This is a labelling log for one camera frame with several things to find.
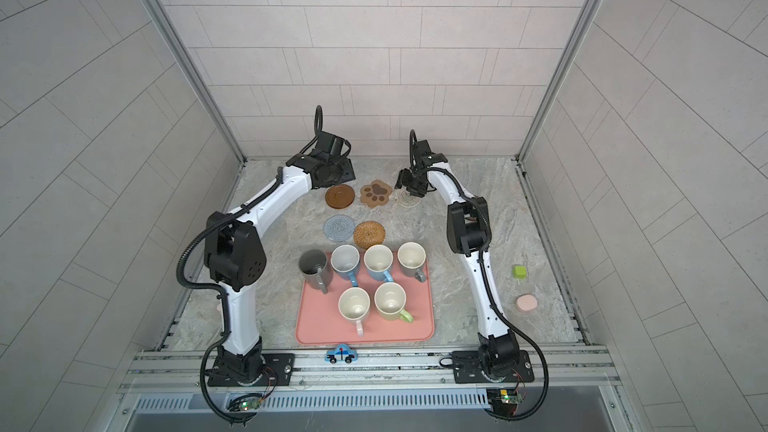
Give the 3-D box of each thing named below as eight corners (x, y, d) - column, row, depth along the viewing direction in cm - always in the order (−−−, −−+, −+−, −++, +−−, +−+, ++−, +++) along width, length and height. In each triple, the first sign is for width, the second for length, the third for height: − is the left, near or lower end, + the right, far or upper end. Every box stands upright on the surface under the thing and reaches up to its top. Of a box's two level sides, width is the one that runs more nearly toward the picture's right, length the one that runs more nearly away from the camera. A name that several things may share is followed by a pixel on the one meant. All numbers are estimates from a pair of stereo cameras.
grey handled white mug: (397, 287, 86) (397, 274, 79) (397, 256, 92) (397, 241, 85) (424, 287, 86) (427, 274, 79) (423, 256, 92) (425, 241, 85)
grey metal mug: (303, 296, 83) (293, 283, 75) (309, 264, 89) (301, 249, 81) (330, 296, 83) (323, 283, 75) (334, 264, 89) (328, 249, 82)
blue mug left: (333, 291, 84) (327, 278, 77) (337, 258, 91) (333, 244, 83) (359, 291, 84) (356, 278, 77) (362, 258, 91) (359, 244, 84)
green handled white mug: (375, 326, 78) (373, 317, 72) (376, 293, 84) (375, 282, 77) (412, 326, 78) (413, 317, 72) (411, 293, 84) (412, 282, 77)
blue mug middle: (364, 287, 84) (361, 277, 78) (366, 256, 90) (364, 244, 84) (393, 287, 84) (392, 277, 78) (393, 256, 90) (393, 244, 84)
